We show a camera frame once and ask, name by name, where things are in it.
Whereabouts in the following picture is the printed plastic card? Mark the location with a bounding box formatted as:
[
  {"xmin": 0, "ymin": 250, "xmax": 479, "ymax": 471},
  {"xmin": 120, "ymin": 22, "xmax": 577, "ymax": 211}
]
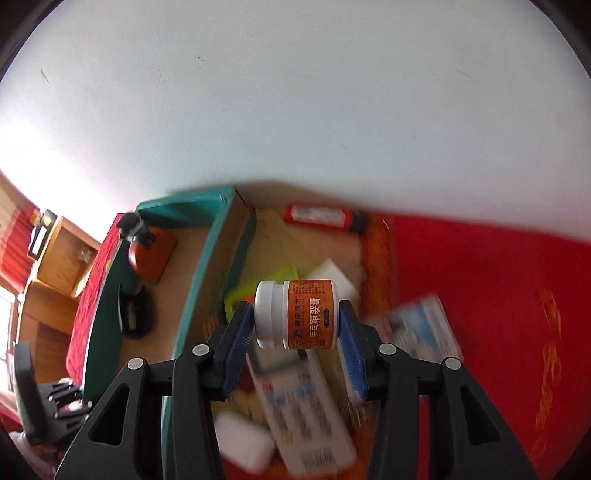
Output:
[{"xmin": 369, "ymin": 293, "xmax": 465, "ymax": 370}]

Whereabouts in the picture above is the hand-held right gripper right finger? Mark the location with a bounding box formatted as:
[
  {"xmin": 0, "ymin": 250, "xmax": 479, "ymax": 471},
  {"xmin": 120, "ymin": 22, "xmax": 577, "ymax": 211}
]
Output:
[{"xmin": 337, "ymin": 300, "xmax": 539, "ymax": 480}]

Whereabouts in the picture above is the red patterned blanket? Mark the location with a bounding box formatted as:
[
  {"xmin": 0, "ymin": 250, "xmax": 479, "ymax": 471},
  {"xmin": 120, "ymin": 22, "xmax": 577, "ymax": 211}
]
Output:
[{"xmin": 65, "ymin": 203, "xmax": 591, "ymax": 480}]

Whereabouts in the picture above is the white remote control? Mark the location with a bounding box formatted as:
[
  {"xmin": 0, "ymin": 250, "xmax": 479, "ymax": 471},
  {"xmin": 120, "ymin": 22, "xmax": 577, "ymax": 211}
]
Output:
[{"xmin": 245, "ymin": 342, "xmax": 358, "ymax": 476}]

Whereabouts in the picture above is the teal cardboard box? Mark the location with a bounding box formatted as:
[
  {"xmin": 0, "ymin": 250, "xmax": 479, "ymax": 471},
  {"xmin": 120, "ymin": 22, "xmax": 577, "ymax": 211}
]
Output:
[{"xmin": 81, "ymin": 185, "xmax": 258, "ymax": 462}]

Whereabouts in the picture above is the black battery charger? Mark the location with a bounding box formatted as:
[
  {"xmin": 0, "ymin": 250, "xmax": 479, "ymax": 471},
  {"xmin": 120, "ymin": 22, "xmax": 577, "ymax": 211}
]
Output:
[{"xmin": 119, "ymin": 291, "xmax": 158, "ymax": 340}]

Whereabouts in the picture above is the red lighter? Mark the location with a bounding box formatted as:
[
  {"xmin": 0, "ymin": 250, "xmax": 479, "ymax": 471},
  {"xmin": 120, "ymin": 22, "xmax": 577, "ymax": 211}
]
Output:
[{"xmin": 284, "ymin": 203, "xmax": 370, "ymax": 237}]

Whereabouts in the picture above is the green utility knife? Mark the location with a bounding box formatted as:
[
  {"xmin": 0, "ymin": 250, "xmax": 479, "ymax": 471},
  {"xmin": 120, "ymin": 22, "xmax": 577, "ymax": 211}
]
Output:
[{"xmin": 224, "ymin": 265, "xmax": 301, "ymax": 324}]

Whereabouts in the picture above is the red striped curtain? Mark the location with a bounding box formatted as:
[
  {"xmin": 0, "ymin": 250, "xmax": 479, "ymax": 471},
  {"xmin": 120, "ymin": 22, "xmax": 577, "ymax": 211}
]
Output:
[{"xmin": 0, "ymin": 203, "xmax": 42, "ymax": 296}]

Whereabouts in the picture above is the white plug adapter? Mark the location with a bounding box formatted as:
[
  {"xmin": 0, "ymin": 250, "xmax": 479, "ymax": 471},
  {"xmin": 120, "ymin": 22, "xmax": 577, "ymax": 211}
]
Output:
[{"xmin": 302, "ymin": 258, "xmax": 361, "ymax": 305}]

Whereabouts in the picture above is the black framed panel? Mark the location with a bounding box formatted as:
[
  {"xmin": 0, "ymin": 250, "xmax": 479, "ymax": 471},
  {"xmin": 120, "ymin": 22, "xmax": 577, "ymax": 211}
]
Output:
[{"xmin": 27, "ymin": 209, "xmax": 59, "ymax": 260}]

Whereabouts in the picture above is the orange penguin toy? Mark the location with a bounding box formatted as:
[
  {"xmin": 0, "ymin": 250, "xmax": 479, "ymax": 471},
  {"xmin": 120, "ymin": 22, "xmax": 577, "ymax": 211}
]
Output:
[{"xmin": 116, "ymin": 211, "xmax": 178, "ymax": 282}]

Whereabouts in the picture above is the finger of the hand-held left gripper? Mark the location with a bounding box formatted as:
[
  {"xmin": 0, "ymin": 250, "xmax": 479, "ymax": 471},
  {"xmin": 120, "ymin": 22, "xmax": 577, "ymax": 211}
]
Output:
[
  {"xmin": 46, "ymin": 405, "xmax": 93, "ymax": 445},
  {"xmin": 44, "ymin": 379, "xmax": 86, "ymax": 404}
]

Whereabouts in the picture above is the white earbud case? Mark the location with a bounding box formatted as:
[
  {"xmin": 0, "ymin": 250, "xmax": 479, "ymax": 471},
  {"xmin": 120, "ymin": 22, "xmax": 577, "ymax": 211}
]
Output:
[{"xmin": 215, "ymin": 411, "xmax": 275, "ymax": 472}]

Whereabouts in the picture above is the white jar with orange label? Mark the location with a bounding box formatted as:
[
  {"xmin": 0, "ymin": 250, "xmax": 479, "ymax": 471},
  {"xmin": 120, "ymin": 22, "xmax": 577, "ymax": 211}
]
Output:
[{"xmin": 255, "ymin": 278, "xmax": 340, "ymax": 350}]

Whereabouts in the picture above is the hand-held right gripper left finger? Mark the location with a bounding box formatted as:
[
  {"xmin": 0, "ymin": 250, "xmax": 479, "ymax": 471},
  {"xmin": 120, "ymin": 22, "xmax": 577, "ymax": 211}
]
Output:
[{"xmin": 54, "ymin": 301, "xmax": 256, "ymax": 480}]

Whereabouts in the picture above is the wooden cabinet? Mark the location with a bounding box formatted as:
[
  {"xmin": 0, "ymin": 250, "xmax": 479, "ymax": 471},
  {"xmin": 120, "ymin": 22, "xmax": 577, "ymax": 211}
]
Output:
[{"xmin": 0, "ymin": 171, "xmax": 100, "ymax": 384}]

